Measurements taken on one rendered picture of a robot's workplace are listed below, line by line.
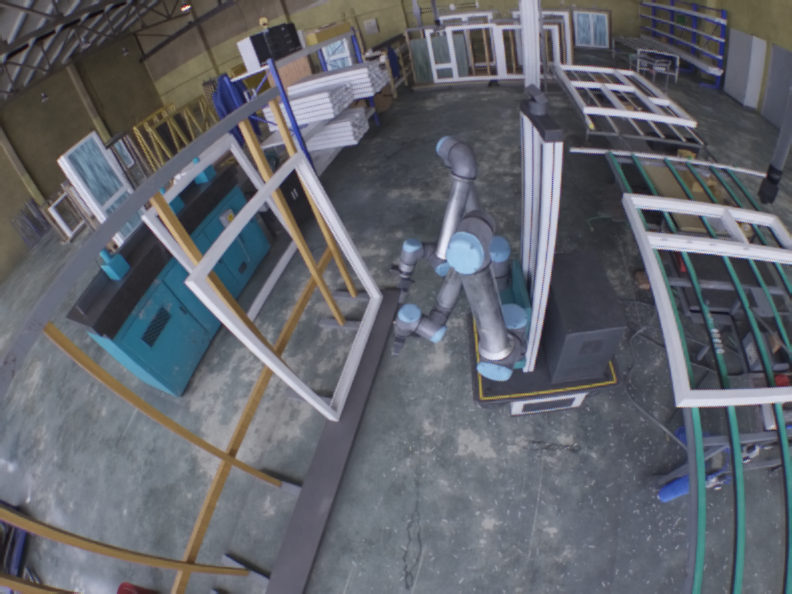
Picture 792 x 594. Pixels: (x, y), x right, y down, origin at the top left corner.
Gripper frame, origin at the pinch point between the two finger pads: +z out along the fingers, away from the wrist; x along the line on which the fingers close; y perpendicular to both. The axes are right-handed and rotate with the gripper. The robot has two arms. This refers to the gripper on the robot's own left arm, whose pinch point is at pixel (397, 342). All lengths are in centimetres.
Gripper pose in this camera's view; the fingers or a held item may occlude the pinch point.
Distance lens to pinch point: 179.3
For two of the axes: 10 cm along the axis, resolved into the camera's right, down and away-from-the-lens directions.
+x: -1.9, 8.2, -5.3
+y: -9.7, -2.5, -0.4
